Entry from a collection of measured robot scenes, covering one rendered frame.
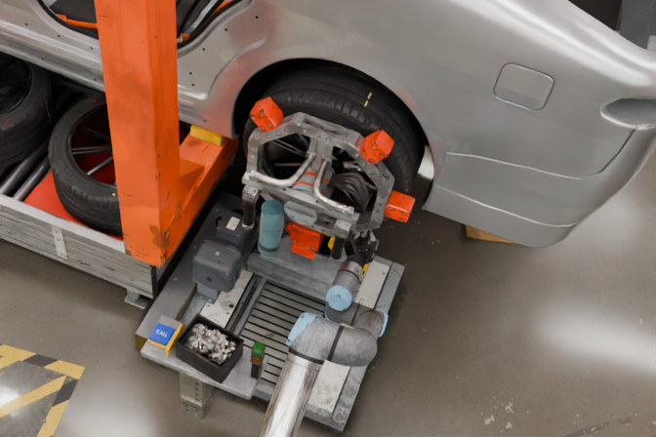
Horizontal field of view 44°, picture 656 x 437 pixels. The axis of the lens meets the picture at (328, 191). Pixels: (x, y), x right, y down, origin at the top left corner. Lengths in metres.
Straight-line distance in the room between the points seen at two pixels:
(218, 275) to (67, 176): 0.73
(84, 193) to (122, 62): 1.10
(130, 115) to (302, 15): 0.64
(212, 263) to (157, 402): 0.60
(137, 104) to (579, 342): 2.33
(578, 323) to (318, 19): 2.01
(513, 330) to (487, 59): 1.62
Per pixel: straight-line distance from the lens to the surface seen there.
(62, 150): 3.57
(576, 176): 2.84
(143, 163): 2.69
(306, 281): 3.58
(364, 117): 2.81
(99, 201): 3.39
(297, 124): 2.81
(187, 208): 3.14
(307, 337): 2.49
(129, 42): 2.34
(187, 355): 2.96
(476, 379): 3.67
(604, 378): 3.89
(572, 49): 2.54
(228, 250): 3.33
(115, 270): 3.51
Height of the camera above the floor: 3.14
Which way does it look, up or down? 50 degrees down
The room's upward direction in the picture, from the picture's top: 11 degrees clockwise
